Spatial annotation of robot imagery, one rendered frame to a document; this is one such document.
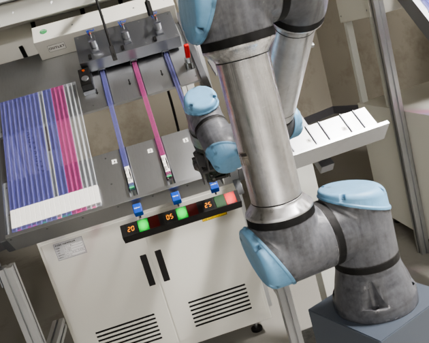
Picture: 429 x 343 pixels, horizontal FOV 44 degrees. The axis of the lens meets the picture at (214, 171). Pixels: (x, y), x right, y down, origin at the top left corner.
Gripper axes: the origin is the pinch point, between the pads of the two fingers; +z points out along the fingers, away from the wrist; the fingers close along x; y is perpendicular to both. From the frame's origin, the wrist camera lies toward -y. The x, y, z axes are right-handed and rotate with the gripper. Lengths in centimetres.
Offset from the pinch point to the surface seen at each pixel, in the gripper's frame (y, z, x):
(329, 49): -285, 274, 185
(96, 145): -208, 224, -61
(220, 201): 4.8, 5.8, 0.2
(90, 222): -2.2, 7.7, -36.0
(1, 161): -31, 5, -58
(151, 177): -9.1, 4.9, -16.1
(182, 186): -2.2, 3.5, -8.4
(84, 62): -56, -1, -27
